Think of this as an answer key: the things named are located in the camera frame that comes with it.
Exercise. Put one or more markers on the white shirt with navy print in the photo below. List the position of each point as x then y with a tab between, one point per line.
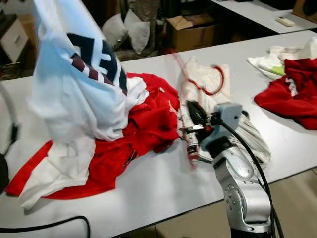
64	89

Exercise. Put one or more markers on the large red garment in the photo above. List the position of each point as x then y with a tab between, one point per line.
153	124

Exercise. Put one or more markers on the white remote control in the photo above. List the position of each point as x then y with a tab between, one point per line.
285	21

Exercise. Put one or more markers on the cream denim garment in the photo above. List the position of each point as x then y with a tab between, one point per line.
212	79

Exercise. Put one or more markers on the red plastic clothes hanger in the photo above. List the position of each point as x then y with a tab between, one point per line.
222	80

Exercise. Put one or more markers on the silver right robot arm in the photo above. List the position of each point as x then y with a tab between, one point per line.
242	188

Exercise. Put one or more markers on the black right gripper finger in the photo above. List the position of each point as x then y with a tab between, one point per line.
199	118

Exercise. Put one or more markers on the small brown box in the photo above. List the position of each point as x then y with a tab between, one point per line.
306	10

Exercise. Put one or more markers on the grey cushion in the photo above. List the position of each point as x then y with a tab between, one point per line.
114	30
137	32

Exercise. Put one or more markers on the white garment with small lettering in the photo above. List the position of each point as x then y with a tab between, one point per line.
59	173

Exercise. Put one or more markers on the open cardboard box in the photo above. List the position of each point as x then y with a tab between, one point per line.
190	37

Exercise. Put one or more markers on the white garment with green patch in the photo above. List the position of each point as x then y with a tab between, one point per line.
272	62

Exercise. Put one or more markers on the red garment with white print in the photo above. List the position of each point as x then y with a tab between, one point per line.
287	106

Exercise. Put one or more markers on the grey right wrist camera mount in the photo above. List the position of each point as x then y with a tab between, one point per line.
230	114

